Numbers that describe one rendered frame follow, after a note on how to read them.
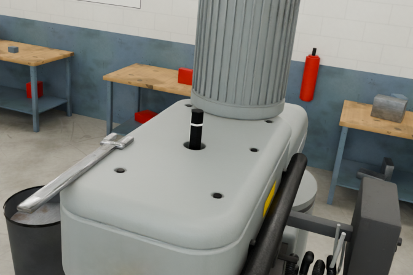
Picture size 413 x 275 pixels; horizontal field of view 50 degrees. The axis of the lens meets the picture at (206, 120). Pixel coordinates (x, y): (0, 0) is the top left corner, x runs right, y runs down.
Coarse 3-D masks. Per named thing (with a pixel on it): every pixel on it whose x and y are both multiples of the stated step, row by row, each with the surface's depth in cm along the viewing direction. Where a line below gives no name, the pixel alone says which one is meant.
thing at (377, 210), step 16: (368, 192) 97; (384, 192) 98; (368, 208) 91; (384, 208) 91; (352, 224) 104; (368, 224) 87; (384, 224) 86; (400, 224) 86; (352, 240) 94; (368, 240) 88; (384, 240) 87; (400, 240) 89; (352, 256) 91; (368, 256) 89; (384, 256) 88; (352, 272) 92; (368, 272) 90; (384, 272) 89
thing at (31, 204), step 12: (108, 144) 68; (120, 144) 68; (96, 156) 64; (72, 168) 60; (84, 168) 60; (60, 180) 56; (72, 180) 57; (36, 192) 53; (48, 192) 53; (24, 204) 50; (36, 204) 51
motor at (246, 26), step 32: (224, 0) 79; (256, 0) 78; (288, 0) 80; (224, 32) 81; (256, 32) 80; (288, 32) 83; (224, 64) 83; (256, 64) 82; (288, 64) 88; (192, 96) 91; (224, 96) 84; (256, 96) 84
